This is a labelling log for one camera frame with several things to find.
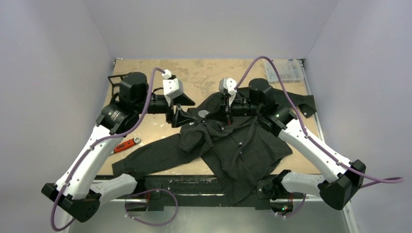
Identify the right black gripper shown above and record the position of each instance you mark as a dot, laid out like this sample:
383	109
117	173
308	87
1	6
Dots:
229	111

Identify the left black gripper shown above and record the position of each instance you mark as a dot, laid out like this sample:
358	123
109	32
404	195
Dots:
179	117

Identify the round silver brooch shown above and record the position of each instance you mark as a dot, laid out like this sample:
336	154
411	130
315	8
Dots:
203	113

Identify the black pinstriped shirt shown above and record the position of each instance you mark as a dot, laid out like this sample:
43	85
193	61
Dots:
239	154

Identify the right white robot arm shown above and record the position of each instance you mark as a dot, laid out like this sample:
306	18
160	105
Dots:
305	144

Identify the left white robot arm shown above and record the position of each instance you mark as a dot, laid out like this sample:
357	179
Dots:
75	192

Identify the clear plastic organizer box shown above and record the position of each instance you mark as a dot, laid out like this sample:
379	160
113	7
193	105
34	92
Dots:
290	71

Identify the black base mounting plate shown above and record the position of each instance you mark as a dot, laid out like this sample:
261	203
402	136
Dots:
160	191

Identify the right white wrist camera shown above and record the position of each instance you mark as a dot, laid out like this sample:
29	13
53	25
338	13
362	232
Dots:
227	85

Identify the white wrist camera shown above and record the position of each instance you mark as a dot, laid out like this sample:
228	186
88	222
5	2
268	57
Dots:
227	85
172	86

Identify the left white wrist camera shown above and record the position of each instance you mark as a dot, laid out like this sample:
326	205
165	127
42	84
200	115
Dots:
172	86

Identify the red handled adjustable wrench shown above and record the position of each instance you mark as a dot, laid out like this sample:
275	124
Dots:
126	145

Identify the black display frame box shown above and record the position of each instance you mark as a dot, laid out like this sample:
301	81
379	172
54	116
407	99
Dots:
116	86

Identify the aluminium rail frame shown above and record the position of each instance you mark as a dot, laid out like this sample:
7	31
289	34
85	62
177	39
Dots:
102	193

